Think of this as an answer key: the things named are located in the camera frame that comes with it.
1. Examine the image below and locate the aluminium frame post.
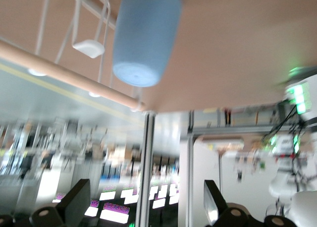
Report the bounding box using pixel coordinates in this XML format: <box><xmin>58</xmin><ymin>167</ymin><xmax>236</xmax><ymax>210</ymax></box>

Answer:
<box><xmin>135</xmin><ymin>112</ymin><xmax>157</xmax><ymax>227</ymax></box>
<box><xmin>187</xmin><ymin>110</ymin><xmax>197</xmax><ymax>227</ymax></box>

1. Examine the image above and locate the white wire dish rack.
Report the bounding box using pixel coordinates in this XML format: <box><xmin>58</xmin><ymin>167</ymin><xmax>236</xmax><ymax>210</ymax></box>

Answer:
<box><xmin>0</xmin><ymin>0</ymin><xmax>147</xmax><ymax>113</ymax></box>

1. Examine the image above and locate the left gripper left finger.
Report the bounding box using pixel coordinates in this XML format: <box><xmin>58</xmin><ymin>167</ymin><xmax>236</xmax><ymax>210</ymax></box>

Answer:
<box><xmin>55</xmin><ymin>178</ymin><xmax>92</xmax><ymax>227</ymax></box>

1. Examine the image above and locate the aluminium frame rail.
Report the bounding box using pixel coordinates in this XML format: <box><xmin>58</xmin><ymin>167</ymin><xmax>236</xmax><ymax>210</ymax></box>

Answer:
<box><xmin>190</xmin><ymin>125</ymin><xmax>317</xmax><ymax>136</ymax></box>

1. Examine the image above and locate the light blue plastic cup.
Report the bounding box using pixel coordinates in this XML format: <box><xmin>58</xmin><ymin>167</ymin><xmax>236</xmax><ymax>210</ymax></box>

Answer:
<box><xmin>112</xmin><ymin>0</ymin><xmax>183</xmax><ymax>88</ymax></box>

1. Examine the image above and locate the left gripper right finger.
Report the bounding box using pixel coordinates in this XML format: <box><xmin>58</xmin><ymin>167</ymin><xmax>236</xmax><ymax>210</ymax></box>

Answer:
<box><xmin>203</xmin><ymin>179</ymin><xmax>228</xmax><ymax>227</ymax></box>

